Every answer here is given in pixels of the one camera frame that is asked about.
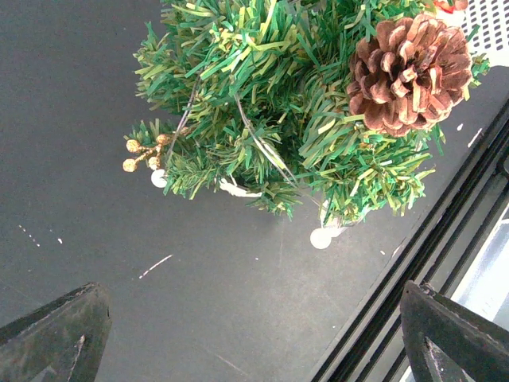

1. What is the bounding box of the small green christmas tree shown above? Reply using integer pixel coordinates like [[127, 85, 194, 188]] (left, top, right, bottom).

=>
[[123, 0, 491, 222]]

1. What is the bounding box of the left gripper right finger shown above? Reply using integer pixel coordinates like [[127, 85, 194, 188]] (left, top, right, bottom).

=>
[[400, 281, 508, 381]]

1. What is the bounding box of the brown pine cone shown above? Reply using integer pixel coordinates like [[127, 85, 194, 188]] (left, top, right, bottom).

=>
[[347, 14, 473, 137]]

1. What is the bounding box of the gold glitter twig ornament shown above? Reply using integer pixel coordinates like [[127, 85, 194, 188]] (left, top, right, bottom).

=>
[[122, 119, 176, 173]]

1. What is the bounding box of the white bulb light string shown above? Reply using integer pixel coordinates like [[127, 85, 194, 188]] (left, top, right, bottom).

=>
[[150, 75, 351, 251]]

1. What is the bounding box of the white perforated plastic basket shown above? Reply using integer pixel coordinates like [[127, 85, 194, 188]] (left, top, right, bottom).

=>
[[433, 0, 508, 68]]

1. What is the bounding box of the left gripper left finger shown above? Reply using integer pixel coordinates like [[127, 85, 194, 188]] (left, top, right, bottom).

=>
[[1, 283, 112, 381]]

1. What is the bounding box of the red berry sprig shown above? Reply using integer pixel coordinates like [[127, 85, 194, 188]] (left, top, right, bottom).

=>
[[433, 0, 468, 14]]

